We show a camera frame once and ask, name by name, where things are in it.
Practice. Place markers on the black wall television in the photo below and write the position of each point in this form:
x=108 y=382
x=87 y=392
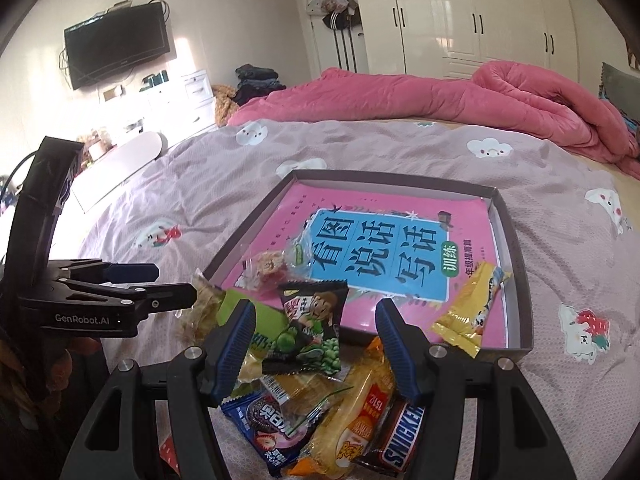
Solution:
x=115 y=45

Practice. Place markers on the pile of dark clothes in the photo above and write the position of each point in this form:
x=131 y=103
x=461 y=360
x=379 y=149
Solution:
x=257 y=82

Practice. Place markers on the blue cookie packet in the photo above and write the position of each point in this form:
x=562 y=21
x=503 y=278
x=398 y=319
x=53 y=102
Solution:
x=260 y=425

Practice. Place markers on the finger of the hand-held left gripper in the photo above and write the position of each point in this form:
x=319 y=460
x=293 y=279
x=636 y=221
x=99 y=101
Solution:
x=165 y=297
x=131 y=272

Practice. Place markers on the black green pea packet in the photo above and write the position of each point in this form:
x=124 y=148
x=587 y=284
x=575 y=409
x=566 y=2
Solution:
x=310 y=322

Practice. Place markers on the orange yellow snack packet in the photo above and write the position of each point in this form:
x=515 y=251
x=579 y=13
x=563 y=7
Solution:
x=350 y=420

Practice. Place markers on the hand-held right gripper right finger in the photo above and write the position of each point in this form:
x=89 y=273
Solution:
x=395 y=350

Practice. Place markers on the yellow bed mat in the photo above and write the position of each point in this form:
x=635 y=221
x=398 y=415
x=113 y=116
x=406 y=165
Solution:
x=620 y=195

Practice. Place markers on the black hanging bag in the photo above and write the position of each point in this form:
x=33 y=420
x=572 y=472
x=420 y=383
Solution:
x=340 y=21

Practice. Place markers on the white hanging bag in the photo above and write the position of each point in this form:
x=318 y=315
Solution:
x=327 y=2

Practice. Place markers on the pink quilt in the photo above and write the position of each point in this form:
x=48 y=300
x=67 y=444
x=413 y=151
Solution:
x=425 y=97

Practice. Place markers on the brown plush blanket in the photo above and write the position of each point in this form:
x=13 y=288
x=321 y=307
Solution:
x=225 y=105

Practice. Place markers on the striped colourful cloth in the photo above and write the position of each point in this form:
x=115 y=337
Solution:
x=631 y=121

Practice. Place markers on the brown chocolate bar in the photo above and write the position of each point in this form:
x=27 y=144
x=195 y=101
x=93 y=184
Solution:
x=400 y=440

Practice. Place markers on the white drawer cabinet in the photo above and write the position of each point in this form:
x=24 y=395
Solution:
x=197 y=100

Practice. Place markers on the white wardrobe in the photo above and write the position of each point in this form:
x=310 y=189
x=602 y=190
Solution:
x=475 y=15

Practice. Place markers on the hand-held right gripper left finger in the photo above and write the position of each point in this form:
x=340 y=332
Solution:
x=239 y=347

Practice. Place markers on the grey cardboard box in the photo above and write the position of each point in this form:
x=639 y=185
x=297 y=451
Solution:
x=517 y=280

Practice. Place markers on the grey green pillow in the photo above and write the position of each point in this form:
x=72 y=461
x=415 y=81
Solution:
x=620 y=82

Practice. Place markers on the person's left hand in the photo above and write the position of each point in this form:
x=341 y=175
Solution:
x=75 y=357

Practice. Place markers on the yellow candy packet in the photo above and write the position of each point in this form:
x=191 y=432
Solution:
x=465 y=315

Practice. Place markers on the red snack packet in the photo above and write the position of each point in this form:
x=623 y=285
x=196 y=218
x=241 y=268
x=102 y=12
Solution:
x=169 y=452

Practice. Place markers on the purple printed bedsheet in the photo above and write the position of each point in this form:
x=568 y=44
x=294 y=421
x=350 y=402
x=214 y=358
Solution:
x=400 y=150

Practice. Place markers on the clear snack packet green label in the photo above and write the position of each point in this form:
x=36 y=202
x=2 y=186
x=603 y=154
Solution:
x=267 y=265

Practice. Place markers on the pink book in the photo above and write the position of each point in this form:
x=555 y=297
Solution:
x=310 y=205

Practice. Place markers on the clear brown snack packet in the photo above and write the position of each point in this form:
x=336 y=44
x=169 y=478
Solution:
x=200 y=310

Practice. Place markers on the clear cracker packet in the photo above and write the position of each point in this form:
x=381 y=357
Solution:
x=300 y=391

